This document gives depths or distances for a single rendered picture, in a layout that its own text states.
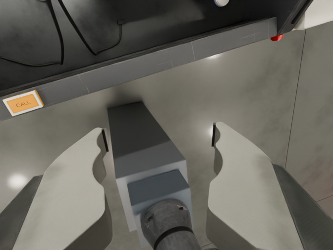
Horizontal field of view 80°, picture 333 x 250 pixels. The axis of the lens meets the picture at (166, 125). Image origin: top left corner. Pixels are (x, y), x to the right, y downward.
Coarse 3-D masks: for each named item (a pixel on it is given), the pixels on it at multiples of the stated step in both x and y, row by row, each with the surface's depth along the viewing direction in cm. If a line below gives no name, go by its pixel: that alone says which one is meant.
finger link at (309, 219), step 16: (288, 176) 8; (288, 192) 7; (304, 192) 7; (288, 208) 7; (304, 208) 7; (320, 208) 7; (304, 224) 6; (320, 224) 6; (304, 240) 6; (320, 240) 6
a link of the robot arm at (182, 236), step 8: (176, 232) 50; (184, 232) 51; (168, 240) 49; (176, 240) 48; (184, 240) 48; (192, 240) 49; (160, 248) 49; (168, 248) 47; (176, 248) 47; (184, 248) 46; (192, 248) 47; (200, 248) 49
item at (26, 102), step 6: (12, 96) 34; (24, 96) 33; (30, 96) 34; (12, 102) 33; (18, 102) 33; (24, 102) 34; (30, 102) 34; (36, 102) 34; (42, 102) 35; (12, 108) 34; (18, 108) 34; (24, 108) 34
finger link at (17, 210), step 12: (36, 180) 8; (24, 192) 8; (12, 204) 7; (24, 204) 7; (0, 216) 7; (12, 216) 7; (24, 216) 7; (0, 228) 6; (12, 228) 6; (0, 240) 6; (12, 240) 6
